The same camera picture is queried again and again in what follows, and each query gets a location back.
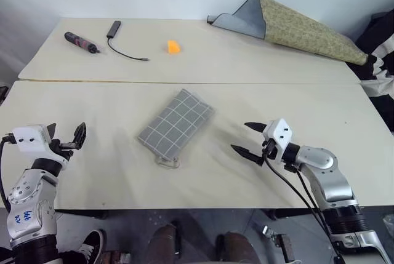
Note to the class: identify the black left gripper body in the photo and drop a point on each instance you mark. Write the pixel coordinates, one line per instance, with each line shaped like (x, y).
(61, 151)

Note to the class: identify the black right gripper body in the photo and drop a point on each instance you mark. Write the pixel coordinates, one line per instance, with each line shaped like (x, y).
(269, 152)

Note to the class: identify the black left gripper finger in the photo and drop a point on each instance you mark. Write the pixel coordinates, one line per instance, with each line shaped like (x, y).
(51, 129)
(80, 136)

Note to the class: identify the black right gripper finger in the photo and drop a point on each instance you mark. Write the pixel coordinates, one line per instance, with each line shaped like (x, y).
(247, 154)
(255, 126)

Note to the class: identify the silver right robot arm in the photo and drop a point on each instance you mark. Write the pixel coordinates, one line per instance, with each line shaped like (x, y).
(334, 181)

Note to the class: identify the grey checked fabric pouch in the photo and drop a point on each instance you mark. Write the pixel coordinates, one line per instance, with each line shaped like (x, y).
(175, 122)

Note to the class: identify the black pink patterned screwdriver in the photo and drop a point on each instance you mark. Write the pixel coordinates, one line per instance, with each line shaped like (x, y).
(80, 42)

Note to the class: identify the black white sneaker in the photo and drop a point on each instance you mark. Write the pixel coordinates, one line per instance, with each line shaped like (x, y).
(89, 244)

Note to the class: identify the rolled olive grey mat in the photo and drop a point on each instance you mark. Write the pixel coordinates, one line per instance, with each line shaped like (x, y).
(295, 28)

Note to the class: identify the orange wedge block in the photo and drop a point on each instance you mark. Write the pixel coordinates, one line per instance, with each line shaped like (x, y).
(173, 48)

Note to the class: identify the black and white garment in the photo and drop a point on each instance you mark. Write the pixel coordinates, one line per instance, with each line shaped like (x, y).
(380, 61)

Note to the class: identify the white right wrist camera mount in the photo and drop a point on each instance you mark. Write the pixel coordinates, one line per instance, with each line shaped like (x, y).
(278, 134)

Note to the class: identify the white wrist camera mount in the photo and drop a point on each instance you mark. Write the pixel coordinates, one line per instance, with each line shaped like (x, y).
(278, 134)
(29, 139)

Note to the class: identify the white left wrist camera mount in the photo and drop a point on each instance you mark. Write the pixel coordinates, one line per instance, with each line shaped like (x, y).
(29, 139)

